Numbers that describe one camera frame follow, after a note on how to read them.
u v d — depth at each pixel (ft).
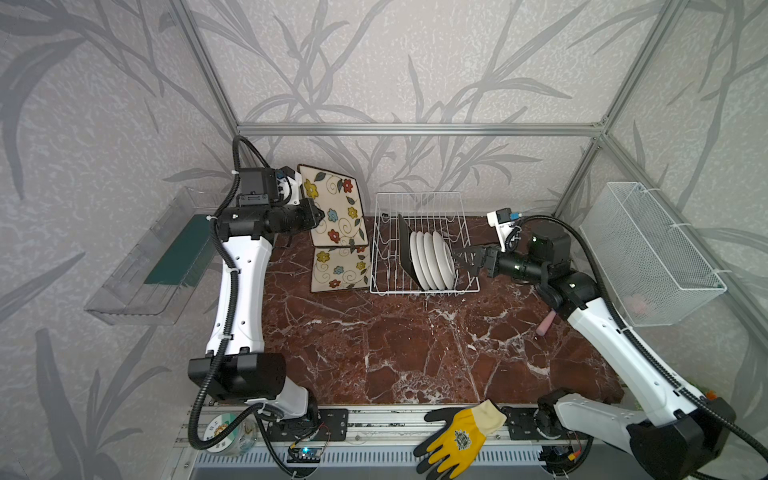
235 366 1.28
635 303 2.38
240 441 2.19
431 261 2.86
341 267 3.44
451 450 2.28
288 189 1.96
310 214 2.06
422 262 2.84
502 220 2.03
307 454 2.33
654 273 1.99
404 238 2.92
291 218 1.99
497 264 2.03
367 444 2.37
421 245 2.92
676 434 1.20
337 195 2.63
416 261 2.84
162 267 2.19
